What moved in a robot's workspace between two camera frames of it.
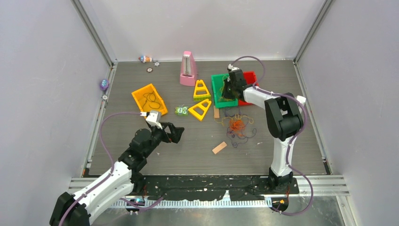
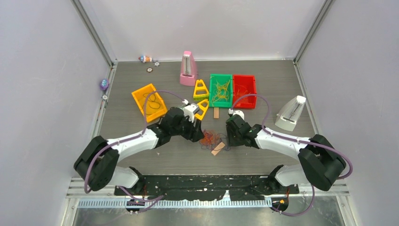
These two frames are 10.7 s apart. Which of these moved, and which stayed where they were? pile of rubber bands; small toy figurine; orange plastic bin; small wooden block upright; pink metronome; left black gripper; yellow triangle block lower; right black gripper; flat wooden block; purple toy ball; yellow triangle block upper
Moved: left black gripper; pile of rubber bands; right black gripper
Stayed: small toy figurine; orange plastic bin; purple toy ball; yellow triangle block upper; yellow triangle block lower; flat wooden block; pink metronome; small wooden block upright
